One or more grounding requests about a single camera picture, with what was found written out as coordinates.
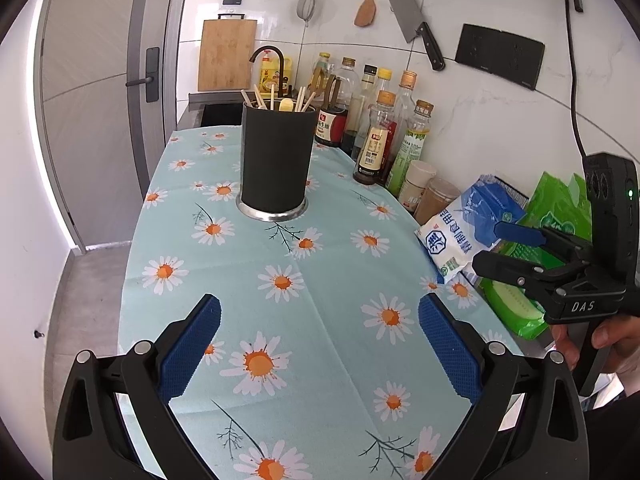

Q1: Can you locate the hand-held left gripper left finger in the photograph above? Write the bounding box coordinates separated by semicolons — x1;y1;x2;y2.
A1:
51;293;223;480

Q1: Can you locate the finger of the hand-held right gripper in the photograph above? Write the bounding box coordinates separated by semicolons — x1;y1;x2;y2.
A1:
471;250;602;312
492;220;596;265

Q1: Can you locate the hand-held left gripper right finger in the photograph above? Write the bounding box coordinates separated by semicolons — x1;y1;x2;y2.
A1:
418;291;589;480

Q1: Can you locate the black cylindrical utensil holder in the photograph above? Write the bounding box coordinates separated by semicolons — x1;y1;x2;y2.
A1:
236;99;321;223

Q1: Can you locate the bunch of wooden chopsticks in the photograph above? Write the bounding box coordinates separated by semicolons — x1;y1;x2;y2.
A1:
240;85;318;112

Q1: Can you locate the person's right forearm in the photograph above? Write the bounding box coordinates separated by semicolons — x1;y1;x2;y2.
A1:
585;372;640;461

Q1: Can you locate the person's right hand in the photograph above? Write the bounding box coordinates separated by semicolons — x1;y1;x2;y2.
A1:
551;316;640;376

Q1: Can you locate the blue white salt bag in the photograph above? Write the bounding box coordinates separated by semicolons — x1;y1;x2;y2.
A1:
414;175;528;285

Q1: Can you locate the green sugar bag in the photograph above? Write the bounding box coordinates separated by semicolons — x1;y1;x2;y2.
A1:
480;171;593;341

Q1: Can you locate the clear jar brown spice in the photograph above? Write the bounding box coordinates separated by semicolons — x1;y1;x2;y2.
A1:
417;177;461;226

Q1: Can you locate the white spice jar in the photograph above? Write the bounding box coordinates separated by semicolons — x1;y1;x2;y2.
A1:
398;161;437;213

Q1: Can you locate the green label bottle gold cap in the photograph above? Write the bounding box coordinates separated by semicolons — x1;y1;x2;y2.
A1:
387;100;435;198

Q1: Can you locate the daisy printed blue tablecloth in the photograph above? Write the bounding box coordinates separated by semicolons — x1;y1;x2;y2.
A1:
117;130;526;480

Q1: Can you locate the orange cap bottle tan label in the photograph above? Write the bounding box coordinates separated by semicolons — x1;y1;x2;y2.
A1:
352;90;398;186

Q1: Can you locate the tall clear bottle gold cap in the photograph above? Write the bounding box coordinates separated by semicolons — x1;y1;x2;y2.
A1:
392;70;418;161

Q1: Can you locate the sauce bottle black cap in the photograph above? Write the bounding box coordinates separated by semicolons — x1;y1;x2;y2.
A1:
345;64;378;161

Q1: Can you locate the clear bottle yellow cap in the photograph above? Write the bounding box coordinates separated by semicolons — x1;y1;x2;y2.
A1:
374;67;396;111

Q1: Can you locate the dark sauce bottle red label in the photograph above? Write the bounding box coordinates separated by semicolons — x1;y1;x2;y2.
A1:
314;74;350;150

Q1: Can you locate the clear bottle brown cap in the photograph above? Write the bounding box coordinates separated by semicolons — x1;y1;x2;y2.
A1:
336;57;362;111

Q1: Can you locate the black kitchen sink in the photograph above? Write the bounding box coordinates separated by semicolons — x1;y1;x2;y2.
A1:
187;91;251;128

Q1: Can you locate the amber bottle green yellow label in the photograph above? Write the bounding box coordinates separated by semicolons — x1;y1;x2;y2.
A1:
312;51;335;92

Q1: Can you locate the grey door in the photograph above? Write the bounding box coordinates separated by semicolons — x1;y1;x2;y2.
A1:
40;0;193;256

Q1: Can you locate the yellow cooking oil jug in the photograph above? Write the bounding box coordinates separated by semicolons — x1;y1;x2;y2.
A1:
259;55;283;92

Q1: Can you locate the wooden cutting board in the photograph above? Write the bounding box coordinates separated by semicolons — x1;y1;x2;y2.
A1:
197;16;258;92

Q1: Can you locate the dark curved faucet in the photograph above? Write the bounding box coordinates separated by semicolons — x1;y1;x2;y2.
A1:
249;46;287;96

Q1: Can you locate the black power cable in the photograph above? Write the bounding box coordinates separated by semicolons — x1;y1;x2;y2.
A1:
565;0;606;161

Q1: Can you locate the black wall outlet panel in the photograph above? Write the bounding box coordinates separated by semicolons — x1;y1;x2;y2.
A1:
455;23;546;91

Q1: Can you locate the cleaver knife black handle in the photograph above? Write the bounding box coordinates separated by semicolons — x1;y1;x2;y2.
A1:
388;0;447;72

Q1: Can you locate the black door handle lock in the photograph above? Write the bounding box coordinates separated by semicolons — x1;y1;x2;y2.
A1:
126;46;161;104

